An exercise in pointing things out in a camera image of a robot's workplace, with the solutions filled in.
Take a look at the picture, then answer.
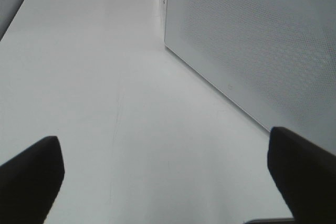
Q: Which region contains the white microwave door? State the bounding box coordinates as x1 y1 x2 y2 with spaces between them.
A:
164 0 336 154

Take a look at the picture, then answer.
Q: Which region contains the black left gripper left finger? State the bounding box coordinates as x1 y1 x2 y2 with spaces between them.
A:
1 136 65 223

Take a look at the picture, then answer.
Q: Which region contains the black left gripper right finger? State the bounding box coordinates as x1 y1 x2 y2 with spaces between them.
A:
267 127 335 223

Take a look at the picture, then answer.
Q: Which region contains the white microwave oven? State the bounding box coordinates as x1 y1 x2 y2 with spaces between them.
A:
157 0 336 154

